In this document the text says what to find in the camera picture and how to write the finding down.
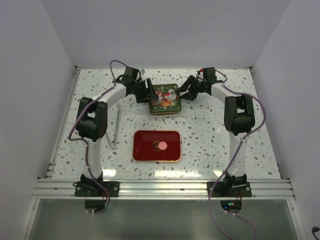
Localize aluminium frame rail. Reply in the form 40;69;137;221
32;179;295;200

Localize steel serving tongs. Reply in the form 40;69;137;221
105;106;120;150

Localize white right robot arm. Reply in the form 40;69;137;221
175;67;256;197

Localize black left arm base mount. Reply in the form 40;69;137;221
72;174;120;198

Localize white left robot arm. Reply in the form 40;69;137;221
68;66;158;197

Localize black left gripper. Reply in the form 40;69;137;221
132;78;159;104

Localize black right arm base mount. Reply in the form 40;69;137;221
206;174;253;198

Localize green tin lid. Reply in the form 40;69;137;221
149;84;182;115

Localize red lacquer tray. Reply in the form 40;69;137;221
132;130;181;163

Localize pink sandwich cookie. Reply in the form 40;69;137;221
158;141;168;151

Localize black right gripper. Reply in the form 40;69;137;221
175;75;206;101

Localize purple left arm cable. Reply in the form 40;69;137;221
67;59;131;215

